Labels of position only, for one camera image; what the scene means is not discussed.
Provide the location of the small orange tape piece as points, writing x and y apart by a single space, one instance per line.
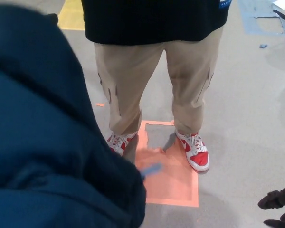
100 104

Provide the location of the small blue tape scrap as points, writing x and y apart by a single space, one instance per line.
263 46

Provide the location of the orange tape floor square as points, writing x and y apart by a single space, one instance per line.
171 180

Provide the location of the blue tape strip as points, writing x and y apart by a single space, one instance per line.
152 169

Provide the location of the person's beige cargo pants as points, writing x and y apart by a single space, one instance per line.
123 83

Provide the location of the person's black sweater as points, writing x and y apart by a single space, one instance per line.
152 21

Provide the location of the dark teal coat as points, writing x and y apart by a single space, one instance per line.
42 123

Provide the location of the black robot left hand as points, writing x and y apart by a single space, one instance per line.
275 198

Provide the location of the person's red white right sneaker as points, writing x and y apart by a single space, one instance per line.
120 142

